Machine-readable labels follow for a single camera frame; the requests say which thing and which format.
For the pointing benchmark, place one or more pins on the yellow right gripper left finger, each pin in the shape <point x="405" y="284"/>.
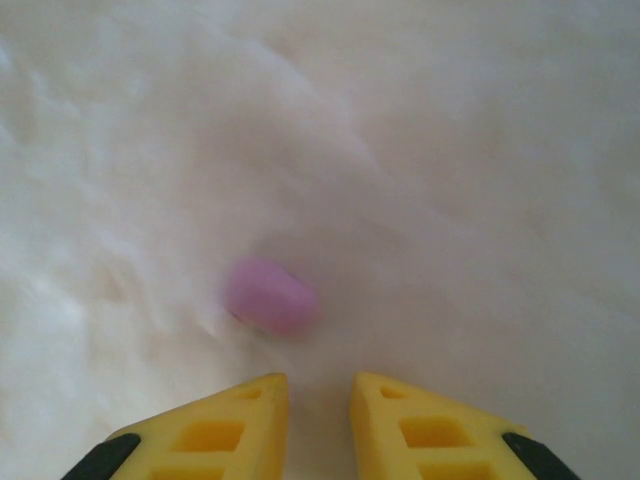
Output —
<point x="215" y="430"/>

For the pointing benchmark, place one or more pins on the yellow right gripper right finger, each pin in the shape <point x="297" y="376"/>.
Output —
<point x="430" y="435"/>

